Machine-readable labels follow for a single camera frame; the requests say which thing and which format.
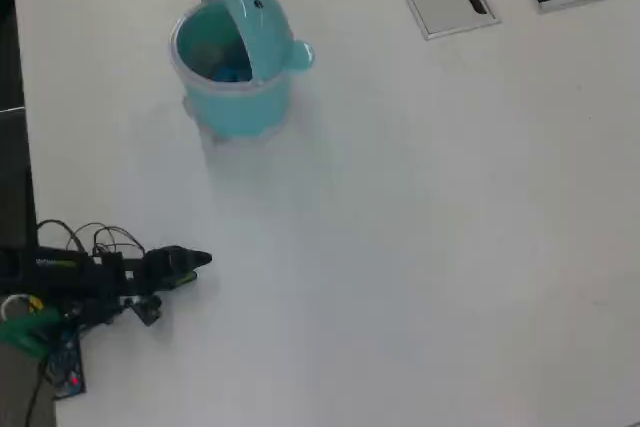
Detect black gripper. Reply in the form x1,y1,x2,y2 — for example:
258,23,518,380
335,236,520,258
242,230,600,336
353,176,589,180
119,244,214,297

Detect blue lego block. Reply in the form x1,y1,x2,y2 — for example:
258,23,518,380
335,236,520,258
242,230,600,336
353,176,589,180
214,64,250,84

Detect teal bin with lid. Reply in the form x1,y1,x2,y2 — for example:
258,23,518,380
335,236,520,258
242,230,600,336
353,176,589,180
168,0,318,142

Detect blue controller circuit board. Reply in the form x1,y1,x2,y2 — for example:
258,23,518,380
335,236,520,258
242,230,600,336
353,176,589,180
46,330,88,401

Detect green table clamp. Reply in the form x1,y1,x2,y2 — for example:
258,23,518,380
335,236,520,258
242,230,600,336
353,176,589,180
0,307,64,361

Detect dark side panel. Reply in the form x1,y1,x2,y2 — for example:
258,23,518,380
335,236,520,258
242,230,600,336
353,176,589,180
0,106,39,249

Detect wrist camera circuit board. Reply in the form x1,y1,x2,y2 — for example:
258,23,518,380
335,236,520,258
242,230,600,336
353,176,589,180
130,294,164,329

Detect thin black servo wires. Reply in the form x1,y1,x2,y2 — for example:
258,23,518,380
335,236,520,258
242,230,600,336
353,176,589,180
36,218,147,259

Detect white cable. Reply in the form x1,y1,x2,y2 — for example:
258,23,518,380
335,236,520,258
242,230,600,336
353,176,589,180
0,293,32,323

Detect black power cable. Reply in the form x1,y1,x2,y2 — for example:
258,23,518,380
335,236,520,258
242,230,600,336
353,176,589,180
22,360,52,427

